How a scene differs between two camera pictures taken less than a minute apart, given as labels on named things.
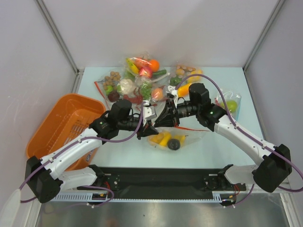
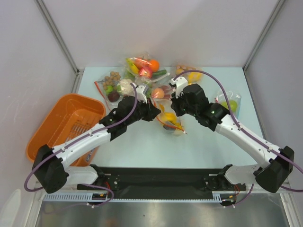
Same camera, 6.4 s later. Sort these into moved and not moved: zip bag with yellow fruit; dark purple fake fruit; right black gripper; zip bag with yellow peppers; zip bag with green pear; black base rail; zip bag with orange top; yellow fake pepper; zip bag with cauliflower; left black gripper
Moved: dark purple fake fruit; right black gripper; yellow fake pepper; left black gripper; zip bag with yellow fruit
Not moved: zip bag with yellow peppers; zip bag with orange top; zip bag with cauliflower; black base rail; zip bag with green pear
